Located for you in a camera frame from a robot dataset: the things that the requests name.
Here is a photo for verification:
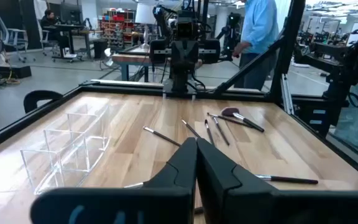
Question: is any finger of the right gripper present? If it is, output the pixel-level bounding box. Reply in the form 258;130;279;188
183;39;221;72
149;39;185;72

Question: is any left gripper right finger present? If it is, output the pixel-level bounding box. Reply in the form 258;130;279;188
197;138;358;224

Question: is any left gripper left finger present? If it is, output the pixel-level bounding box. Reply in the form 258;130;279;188
30;138;198;224

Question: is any fan makeup brush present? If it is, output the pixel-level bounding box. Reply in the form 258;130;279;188
221;107;265;133

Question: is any clear acrylic brush organizer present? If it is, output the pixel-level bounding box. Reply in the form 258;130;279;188
19;104;111;195

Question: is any black spoolie brush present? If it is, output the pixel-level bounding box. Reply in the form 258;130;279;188
203;119;216;146

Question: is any round-head black makeup brush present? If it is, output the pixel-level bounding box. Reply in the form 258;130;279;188
142;126;182;147

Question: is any wooden workbench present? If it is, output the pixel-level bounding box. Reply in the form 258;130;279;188
112;46;204;83

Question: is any white-tipped makeup brush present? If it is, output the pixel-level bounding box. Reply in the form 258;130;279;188
255;174;319;185

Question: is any white shade lamp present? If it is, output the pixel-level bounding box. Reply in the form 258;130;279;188
134;2;157;47

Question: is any red parts shelving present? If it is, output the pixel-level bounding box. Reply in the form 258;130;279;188
99;9;136;47

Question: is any standing person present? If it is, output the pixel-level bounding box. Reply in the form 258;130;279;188
231;0;281;91

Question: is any black trash bin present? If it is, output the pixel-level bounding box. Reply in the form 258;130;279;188
92;39;109;60

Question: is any black office desk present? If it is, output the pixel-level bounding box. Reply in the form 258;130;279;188
42;24;86;63

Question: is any black computer monitor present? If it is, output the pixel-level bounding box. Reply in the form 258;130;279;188
59;2;83;24

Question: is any seated person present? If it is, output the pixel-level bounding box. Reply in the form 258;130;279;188
40;9;71;57

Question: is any neighbouring robot workstation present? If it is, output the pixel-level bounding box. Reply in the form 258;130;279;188
292;24;358;139

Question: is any black box on floor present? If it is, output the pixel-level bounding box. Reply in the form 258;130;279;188
0;63;33;80

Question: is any grey office chair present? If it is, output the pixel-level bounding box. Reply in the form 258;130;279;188
0;14;32;63

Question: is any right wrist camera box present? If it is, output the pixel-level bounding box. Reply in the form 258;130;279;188
175;14;200;40

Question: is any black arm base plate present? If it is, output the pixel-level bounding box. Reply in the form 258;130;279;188
162;79;198;97

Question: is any silver metal bracket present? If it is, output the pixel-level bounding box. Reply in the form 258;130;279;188
280;74;295;115

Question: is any black aluminium table frame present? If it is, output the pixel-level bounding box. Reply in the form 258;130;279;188
0;0;358;187

